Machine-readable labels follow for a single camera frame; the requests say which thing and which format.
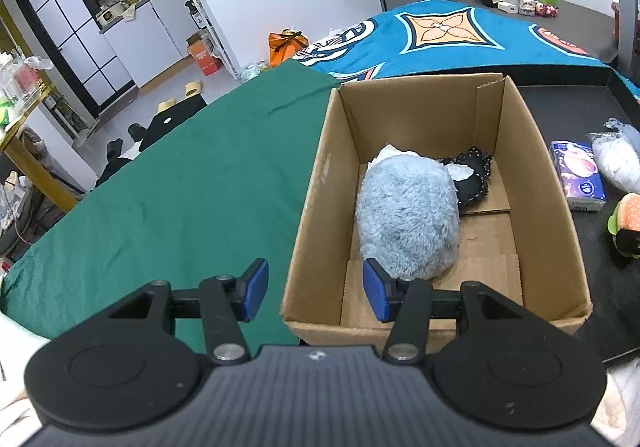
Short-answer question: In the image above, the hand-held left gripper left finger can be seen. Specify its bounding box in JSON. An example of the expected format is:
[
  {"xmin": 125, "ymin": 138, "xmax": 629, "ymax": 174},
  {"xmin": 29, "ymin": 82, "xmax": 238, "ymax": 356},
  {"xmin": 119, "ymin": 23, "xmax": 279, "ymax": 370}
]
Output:
[{"xmin": 105, "ymin": 258, "xmax": 268, "ymax": 367}]

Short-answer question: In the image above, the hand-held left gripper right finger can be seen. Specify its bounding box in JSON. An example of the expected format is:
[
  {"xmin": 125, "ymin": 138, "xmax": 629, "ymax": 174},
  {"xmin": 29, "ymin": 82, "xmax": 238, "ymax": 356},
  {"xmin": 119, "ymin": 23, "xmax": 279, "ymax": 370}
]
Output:
[{"xmin": 363, "ymin": 258, "xmax": 553, "ymax": 365}]

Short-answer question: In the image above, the large grey plush toy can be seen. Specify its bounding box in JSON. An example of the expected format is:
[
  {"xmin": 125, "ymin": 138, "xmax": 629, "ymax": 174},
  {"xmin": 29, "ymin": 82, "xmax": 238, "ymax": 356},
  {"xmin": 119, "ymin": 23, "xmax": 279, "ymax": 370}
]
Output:
[{"xmin": 356, "ymin": 154, "xmax": 461, "ymax": 278}]

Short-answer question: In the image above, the white wad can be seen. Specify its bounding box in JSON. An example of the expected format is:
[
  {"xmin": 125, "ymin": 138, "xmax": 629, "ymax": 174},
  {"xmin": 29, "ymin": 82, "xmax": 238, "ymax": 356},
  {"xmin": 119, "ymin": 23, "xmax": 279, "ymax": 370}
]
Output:
[{"xmin": 369, "ymin": 144, "xmax": 426, "ymax": 165}]

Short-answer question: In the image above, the black dotted plush toy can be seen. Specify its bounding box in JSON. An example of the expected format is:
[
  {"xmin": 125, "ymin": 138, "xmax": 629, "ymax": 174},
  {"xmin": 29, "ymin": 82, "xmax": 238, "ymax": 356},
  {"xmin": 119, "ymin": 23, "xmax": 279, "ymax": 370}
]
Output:
[{"xmin": 440, "ymin": 146, "xmax": 493, "ymax": 205}]

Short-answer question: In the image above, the brown cardboard box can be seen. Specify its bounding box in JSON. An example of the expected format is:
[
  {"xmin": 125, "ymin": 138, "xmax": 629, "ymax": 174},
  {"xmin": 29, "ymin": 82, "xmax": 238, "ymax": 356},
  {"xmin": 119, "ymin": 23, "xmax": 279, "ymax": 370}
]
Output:
[{"xmin": 280, "ymin": 73, "xmax": 593, "ymax": 355}]

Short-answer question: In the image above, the purple tissue packet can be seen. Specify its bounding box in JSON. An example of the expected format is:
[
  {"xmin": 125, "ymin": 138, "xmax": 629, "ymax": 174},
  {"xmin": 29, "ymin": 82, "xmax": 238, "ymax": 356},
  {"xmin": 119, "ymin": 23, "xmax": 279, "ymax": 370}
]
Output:
[{"xmin": 550, "ymin": 140, "xmax": 607, "ymax": 213}]

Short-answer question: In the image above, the burger plush toy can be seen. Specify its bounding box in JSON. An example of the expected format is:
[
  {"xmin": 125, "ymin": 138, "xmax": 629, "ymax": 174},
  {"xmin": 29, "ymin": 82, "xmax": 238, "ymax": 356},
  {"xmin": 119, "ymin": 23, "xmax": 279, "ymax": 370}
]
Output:
[{"xmin": 606, "ymin": 192, "xmax": 640, "ymax": 258}]

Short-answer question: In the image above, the clear plastic bag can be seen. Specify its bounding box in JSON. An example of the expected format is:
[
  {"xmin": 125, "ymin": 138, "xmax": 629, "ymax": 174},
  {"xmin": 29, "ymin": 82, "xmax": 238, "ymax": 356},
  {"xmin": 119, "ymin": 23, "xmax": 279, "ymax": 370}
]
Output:
[{"xmin": 586, "ymin": 130, "xmax": 640, "ymax": 193}]

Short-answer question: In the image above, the black shallow tray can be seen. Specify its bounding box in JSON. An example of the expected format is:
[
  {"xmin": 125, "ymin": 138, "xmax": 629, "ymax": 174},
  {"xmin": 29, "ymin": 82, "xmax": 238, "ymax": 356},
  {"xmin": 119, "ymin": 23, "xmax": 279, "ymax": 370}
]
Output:
[{"xmin": 517, "ymin": 64, "xmax": 640, "ymax": 363}]

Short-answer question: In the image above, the green cloth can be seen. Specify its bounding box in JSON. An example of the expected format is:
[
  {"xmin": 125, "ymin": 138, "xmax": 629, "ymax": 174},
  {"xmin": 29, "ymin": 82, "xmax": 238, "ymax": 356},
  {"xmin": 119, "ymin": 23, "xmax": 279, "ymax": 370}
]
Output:
[{"xmin": 0, "ymin": 62, "xmax": 346, "ymax": 343}]

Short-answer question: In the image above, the orange carton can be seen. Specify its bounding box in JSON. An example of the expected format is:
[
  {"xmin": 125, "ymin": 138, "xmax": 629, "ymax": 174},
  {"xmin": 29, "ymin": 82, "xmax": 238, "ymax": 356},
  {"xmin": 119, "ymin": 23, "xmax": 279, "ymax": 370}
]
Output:
[{"xmin": 186, "ymin": 33, "xmax": 222, "ymax": 76}]

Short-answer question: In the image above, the orange bag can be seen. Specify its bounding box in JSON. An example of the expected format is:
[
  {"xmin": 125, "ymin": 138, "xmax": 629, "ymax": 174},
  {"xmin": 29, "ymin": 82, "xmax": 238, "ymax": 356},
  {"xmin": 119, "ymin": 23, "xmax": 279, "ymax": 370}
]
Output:
[{"xmin": 268, "ymin": 30, "xmax": 310, "ymax": 69}]

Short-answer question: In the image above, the white fleece cloth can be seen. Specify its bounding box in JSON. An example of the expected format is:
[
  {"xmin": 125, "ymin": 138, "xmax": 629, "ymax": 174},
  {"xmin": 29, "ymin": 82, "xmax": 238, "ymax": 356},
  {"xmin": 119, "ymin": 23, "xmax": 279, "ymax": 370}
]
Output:
[{"xmin": 0, "ymin": 312, "xmax": 640, "ymax": 447}]

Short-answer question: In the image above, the narrow white rack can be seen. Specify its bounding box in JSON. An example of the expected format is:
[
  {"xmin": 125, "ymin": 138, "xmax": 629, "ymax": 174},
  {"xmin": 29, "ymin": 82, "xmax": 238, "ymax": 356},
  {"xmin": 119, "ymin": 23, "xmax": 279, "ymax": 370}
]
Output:
[{"xmin": 187, "ymin": 0, "xmax": 238, "ymax": 80}]

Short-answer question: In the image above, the yellow table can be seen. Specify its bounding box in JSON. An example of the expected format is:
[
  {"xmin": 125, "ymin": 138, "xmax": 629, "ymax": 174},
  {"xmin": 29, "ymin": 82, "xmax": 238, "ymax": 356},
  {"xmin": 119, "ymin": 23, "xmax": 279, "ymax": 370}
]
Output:
[{"xmin": 0, "ymin": 82, "xmax": 81, "ymax": 213}]

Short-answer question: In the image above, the blue patterned blanket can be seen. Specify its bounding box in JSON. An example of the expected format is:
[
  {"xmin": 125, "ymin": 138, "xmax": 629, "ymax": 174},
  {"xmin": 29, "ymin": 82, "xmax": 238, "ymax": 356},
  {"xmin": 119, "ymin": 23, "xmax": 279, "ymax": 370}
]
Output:
[{"xmin": 292, "ymin": 1, "xmax": 640, "ymax": 100}]

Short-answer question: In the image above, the white kitchen cabinet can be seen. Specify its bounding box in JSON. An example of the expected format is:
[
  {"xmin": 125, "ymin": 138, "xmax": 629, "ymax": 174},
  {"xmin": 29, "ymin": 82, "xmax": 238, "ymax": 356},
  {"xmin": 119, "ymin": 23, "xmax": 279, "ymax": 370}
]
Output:
[{"xmin": 50, "ymin": 0, "xmax": 211, "ymax": 88}]

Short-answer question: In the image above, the black framed glass door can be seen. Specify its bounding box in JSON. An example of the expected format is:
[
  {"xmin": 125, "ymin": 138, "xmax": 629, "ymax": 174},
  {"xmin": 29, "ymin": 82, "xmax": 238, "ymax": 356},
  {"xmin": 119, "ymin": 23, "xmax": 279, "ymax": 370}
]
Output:
[{"xmin": 11, "ymin": 0, "xmax": 138, "ymax": 115}]

